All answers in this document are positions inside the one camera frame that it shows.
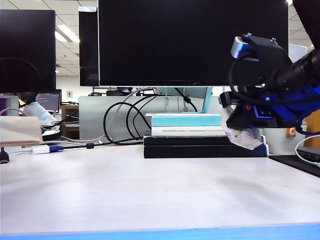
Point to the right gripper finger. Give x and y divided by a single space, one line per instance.
241 117

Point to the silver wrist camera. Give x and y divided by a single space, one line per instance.
238 47

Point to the purple tissue packet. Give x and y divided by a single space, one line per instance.
242 141

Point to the wide black monitor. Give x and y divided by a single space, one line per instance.
25 37

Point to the white book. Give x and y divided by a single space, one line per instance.
187 133

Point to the yellow tin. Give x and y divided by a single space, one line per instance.
313 135

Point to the small hanging tag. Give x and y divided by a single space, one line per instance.
166 102

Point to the teal book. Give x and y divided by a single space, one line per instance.
187 121

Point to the white video adapter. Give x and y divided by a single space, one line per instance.
41 150

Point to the black monitor with white label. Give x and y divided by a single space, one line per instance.
88 50

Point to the silver laptop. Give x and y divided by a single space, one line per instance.
310 153

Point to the white partition panel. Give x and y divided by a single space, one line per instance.
296 50

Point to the white carton box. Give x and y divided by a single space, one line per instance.
15 150

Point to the white printed tube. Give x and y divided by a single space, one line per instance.
37 110

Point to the black round dish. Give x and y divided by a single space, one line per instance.
51 136

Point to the lit code screen monitor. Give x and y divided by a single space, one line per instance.
48 101

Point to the orange cat figurine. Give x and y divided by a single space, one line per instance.
290 132

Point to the teal silver monitor stand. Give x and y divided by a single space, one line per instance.
208 100

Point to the stack of magazines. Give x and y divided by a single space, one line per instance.
50 123

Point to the wooden cabinet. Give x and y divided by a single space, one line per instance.
70 120

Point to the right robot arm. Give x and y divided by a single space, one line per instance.
300 67

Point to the black desk mat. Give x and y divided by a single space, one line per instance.
295 163

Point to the white mug wooden lid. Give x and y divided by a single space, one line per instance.
277 142

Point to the large black AOC monitor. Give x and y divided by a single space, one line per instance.
175 42

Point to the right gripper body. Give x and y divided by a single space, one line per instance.
275 107

